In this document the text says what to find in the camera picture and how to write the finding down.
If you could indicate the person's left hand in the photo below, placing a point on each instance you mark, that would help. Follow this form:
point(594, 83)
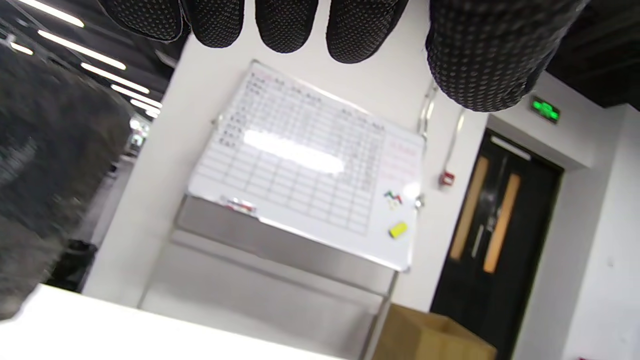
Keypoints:
point(490, 50)

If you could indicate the green exit sign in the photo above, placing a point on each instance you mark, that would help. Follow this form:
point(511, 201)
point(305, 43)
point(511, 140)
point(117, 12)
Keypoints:
point(545, 109)

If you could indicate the red fire alarm button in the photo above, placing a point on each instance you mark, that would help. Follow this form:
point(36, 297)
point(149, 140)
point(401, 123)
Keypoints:
point(447, 178)

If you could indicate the black double door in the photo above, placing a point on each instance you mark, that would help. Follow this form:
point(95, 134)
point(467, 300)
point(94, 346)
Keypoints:
point(490, 200)

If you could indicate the yellow whiteboard eraser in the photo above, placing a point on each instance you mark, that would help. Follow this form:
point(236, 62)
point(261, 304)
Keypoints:
point(398, 230)

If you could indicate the white rolling whiteboard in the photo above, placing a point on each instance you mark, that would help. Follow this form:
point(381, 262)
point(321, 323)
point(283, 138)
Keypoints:
point(300, 165)

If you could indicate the large brown cardboard box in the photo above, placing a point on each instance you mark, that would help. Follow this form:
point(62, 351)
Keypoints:
point(425, 335)

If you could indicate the ceiling strip light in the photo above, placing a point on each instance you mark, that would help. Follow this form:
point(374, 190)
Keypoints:
point(50, 11)
point(140, 98)
point(117, 80)
point(82, 50)

